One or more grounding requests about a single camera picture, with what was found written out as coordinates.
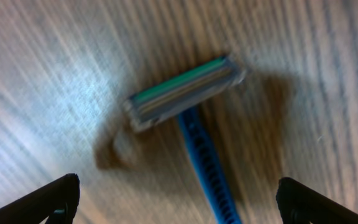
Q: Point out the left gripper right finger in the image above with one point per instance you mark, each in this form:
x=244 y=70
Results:
x=298 y=203

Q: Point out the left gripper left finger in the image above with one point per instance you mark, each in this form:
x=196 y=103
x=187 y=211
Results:
x=56 y=202

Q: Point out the blue disposable razor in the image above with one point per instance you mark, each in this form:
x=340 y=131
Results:
x=178 y=98

